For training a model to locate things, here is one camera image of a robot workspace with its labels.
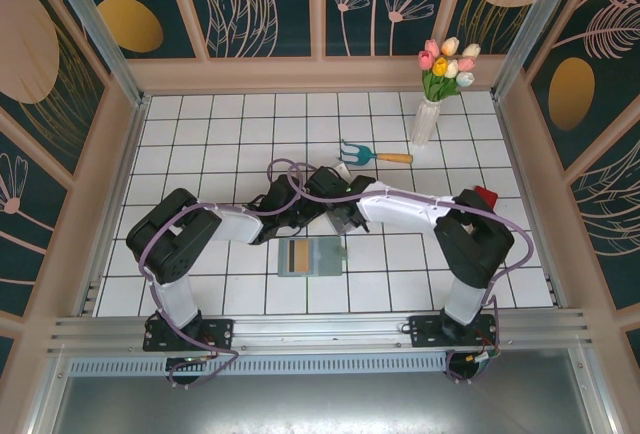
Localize red toy shovel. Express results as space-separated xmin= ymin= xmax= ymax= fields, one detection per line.
xmin=473 ymin=185 xmax=500 ymax=213

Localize white ribbed vase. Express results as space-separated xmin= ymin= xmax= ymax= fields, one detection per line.
xmin=410 ymin=95 xmax=444 ymax=148

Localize gold credit card black stripe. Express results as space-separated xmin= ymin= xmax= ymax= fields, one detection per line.
xmin=286 ymin=239 xmax=312 ymax=274

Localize coloured power wires bundle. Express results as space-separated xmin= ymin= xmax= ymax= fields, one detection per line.
xmin=464 ymin=326 xmax=502 ymax=369

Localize teal garden fork wooden handle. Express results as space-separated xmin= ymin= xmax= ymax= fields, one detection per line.
xmin=337 ymin=139 xmax=415 ymax=168

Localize aluminium frame post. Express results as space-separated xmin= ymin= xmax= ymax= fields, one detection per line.
xmin=40 ymin=0 xmax=151 ymax=108
xmin=491 ymin=0 xmax=587 ymax=103

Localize grey slotted cable duct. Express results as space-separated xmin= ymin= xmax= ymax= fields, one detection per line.
xmin=67 ymin=356 xmax=451 ymax=378

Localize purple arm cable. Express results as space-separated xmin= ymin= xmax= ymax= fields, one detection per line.
xmin=288 ymin=162 xmax=534 ymax=386
xmin=139 ymin=157 xmax=306 ymax=391

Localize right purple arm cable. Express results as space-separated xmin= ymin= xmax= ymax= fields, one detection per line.
xmin=288 ymin=162 xmax=534 ymax=386

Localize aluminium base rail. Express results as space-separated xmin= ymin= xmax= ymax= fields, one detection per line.
xmin=47 ymin=307 xmax=595 ymax=356

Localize pastel tulip bouquet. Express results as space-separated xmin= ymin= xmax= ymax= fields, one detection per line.
xmin=417 ymin=36 xmax=482 ymax=104

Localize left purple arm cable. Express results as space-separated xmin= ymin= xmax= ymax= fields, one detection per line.
xmin=139 ymin=157 xmax=306 ymax=391

